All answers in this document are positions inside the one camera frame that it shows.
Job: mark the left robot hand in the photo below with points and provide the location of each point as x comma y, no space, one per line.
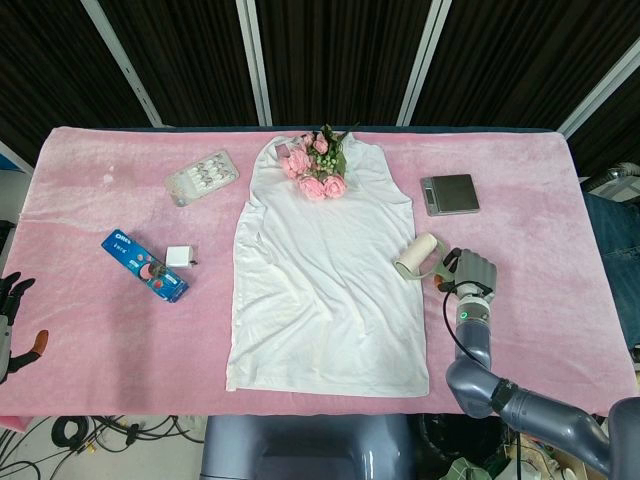
11,300

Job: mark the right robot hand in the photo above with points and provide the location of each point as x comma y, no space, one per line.
475,272

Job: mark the green lint roller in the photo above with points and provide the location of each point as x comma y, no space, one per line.
417,255

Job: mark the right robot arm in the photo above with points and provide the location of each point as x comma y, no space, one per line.
530,405

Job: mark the white sleeveless shirt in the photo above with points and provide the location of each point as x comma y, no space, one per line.
325,280

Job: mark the pink plush tablecloth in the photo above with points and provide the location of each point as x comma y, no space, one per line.
525,240

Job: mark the grey digital kitchen scale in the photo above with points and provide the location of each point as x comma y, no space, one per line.
452,192

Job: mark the blue Oreo cookie box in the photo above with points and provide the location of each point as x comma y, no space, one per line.
135,257

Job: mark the blue white panel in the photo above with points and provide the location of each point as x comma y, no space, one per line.
12,160

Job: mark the blue denim fabric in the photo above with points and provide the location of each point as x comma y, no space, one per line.
612,240

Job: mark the grey metal equipment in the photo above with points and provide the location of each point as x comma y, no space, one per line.
612,185

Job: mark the black waste bin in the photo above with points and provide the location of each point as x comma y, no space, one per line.
445,440

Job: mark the white charger plug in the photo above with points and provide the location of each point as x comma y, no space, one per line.
177,256

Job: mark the pink rose bouquet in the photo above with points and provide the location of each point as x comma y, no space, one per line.
312,172

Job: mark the clear plastic blister pack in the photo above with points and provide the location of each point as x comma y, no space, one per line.
202,177

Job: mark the grey robot torso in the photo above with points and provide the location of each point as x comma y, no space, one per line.
300,445

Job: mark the white frame post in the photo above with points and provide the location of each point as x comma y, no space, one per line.
600,87
255,62
122,62
425,62

